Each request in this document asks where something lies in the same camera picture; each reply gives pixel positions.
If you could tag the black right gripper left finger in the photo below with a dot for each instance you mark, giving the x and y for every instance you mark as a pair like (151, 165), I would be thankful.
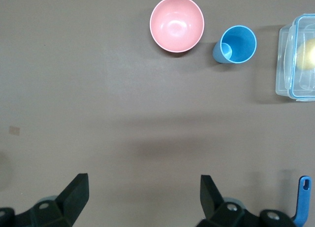
(71, 202)

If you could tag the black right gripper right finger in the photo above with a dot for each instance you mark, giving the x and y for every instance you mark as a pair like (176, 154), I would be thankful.
(211, 207)

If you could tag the pink bowl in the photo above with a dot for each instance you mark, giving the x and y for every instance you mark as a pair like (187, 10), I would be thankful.
(177, 23)

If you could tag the brown tape patch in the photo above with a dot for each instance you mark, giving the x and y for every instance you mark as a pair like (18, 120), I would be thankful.
(14, 130)

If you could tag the clear plastic container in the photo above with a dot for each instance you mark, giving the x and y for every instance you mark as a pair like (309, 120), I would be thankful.
(285, 72)

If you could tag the blue cup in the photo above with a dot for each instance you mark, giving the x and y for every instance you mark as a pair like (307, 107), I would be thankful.
(240, 43)

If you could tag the yellow food piece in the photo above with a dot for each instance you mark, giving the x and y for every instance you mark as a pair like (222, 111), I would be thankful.
(307, 54)

